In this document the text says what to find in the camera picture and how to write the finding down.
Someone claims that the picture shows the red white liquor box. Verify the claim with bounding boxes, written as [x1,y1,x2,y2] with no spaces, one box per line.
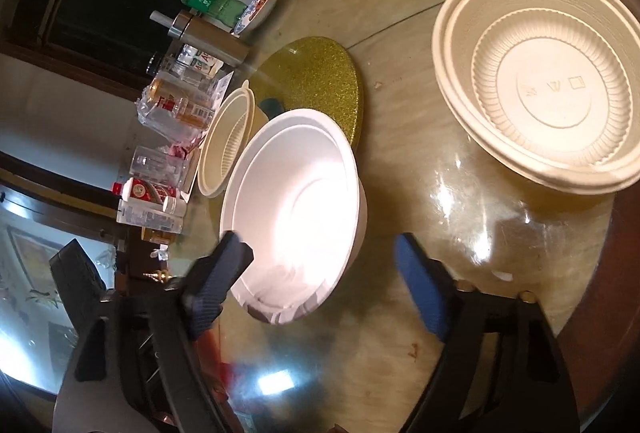
[112,176,177,208]

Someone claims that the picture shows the gold glitter round placemat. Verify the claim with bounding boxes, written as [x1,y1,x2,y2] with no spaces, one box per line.
[250,36,363,148]

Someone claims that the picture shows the steel thermos flask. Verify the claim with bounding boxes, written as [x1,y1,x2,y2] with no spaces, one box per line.
[150,10,250,68]

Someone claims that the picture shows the green plastic soda bottle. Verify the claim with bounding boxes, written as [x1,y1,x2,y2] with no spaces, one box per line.
[181,0,247,26]

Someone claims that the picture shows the white foam bowl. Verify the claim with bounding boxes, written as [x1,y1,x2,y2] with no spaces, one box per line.
[220,109,368,325]

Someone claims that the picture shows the cream ribbed plastic bowl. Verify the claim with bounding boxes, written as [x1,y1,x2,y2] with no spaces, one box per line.
[196,80,268,198]

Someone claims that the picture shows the blue patterned food plate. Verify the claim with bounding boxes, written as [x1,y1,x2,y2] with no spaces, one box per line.
[231,0,277,36]

